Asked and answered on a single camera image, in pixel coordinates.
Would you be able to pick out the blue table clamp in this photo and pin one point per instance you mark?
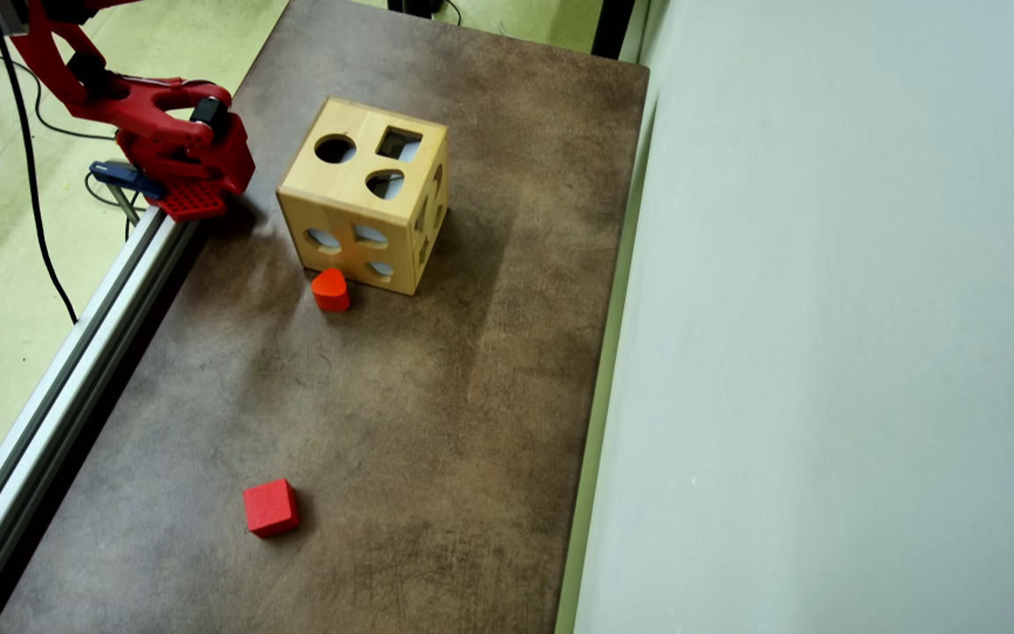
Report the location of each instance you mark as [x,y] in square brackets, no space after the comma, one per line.
[124,176]

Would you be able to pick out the black floor object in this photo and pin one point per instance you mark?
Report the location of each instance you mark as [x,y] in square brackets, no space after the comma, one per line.
[415,7]

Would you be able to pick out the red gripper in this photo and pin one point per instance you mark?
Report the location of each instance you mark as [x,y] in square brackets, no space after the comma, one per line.
[174,157]

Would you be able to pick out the aluminium profile rail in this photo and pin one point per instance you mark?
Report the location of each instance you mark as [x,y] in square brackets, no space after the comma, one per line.
[58,396]

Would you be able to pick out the red cube block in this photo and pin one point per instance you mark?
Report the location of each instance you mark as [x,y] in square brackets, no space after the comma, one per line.
[270,509]

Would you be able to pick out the red teardrop block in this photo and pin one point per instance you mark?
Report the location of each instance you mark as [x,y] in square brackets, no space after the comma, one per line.
[331,292]

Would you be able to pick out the dark vertical post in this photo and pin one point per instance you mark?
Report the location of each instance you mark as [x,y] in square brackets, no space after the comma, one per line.
[613,26]

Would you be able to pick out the wooden shape sorter box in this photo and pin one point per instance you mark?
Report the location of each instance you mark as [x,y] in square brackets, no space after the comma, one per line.
[357,189]

